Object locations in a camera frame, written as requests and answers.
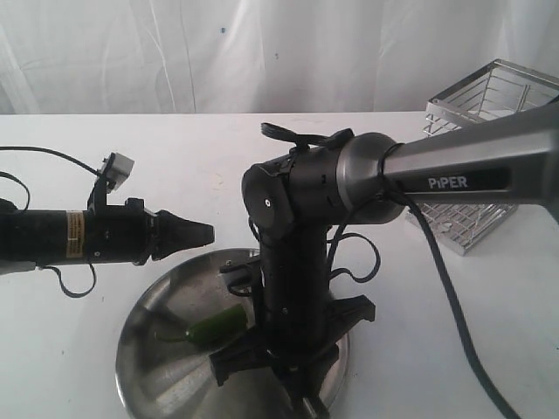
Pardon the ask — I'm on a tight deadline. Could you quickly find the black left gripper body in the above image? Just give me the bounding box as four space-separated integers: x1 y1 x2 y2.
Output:
83 198 174 265

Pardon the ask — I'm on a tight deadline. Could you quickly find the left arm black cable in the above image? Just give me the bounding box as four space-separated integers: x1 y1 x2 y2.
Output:
0 146 106 298

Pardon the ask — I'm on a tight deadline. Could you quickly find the round steel plate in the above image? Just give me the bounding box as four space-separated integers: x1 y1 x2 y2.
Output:
114 247 350 419

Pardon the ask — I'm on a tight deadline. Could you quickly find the green chili pepper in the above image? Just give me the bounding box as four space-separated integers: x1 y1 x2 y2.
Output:
154 304 248 347

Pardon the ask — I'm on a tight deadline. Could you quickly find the chrome wire utensil basket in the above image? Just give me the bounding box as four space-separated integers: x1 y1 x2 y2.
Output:
419 58 558 256

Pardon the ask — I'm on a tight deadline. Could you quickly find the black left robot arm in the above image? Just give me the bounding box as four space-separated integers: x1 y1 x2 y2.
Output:
1 198 215 273

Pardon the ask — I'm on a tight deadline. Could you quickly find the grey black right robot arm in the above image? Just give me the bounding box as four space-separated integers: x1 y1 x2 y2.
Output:
210 103 558 418

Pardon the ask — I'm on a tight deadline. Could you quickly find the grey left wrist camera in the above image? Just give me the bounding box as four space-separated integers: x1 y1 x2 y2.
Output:
99 153 135 194

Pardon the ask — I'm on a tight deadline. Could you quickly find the white backdrop curtain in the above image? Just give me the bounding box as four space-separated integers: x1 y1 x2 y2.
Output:
1 1 558 114

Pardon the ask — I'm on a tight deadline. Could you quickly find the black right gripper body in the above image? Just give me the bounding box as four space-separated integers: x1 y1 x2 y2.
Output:
210 295 376 418

